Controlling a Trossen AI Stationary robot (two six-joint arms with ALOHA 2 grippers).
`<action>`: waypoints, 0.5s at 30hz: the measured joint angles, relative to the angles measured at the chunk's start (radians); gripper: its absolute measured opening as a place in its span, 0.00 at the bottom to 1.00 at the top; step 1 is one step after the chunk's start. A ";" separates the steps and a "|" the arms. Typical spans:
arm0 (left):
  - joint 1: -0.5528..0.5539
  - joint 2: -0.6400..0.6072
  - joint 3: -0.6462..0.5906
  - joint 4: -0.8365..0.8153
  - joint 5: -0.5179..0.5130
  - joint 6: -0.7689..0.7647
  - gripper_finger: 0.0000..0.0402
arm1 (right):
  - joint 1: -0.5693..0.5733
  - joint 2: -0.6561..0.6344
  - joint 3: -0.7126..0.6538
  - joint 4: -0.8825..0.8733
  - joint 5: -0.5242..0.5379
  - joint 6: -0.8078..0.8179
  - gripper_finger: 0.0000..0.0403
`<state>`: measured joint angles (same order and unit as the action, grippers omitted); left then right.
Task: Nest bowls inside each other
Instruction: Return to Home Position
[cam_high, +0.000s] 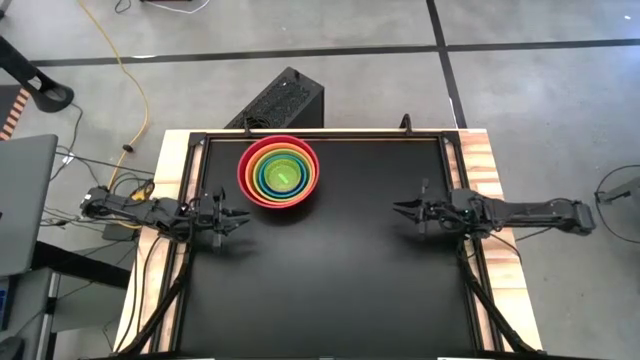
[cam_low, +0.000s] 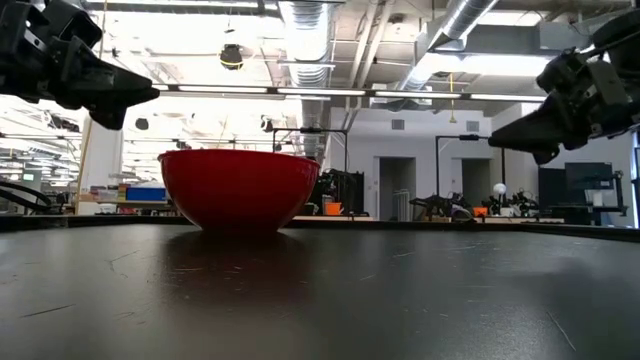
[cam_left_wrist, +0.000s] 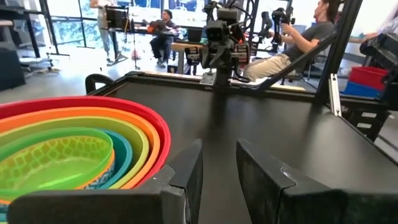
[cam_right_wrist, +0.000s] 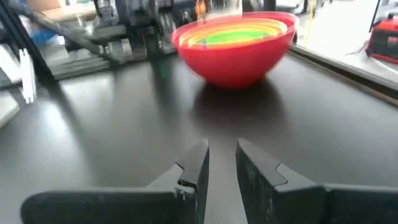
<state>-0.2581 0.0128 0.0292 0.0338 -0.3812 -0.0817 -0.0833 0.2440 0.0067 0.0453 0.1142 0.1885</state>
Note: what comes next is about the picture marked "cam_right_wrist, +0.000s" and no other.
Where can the bright green plastic bowl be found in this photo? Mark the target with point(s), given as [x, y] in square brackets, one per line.
[233, 37]

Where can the yellow pole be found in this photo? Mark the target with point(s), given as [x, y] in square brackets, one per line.
[310, 21]

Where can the yellow plastic bowl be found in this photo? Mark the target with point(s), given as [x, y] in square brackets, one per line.
[273, 28]

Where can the cardboard box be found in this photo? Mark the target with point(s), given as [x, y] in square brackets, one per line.
[62, 9]

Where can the black frame post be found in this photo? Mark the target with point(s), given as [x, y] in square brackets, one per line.
[21, 37]

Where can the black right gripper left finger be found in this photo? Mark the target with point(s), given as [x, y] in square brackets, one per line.
[124, 207]

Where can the red black machine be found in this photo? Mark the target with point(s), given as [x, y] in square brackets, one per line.
[384, 40]

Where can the orange plastic bowl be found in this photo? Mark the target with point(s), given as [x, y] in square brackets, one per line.
[186, 40]

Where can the red plastic bowl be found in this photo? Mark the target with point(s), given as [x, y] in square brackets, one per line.
[233, 67]

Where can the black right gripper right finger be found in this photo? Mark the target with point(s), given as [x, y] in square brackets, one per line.
[295, 202]

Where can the black table edge rail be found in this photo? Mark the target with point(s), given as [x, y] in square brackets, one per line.
[348, 76]

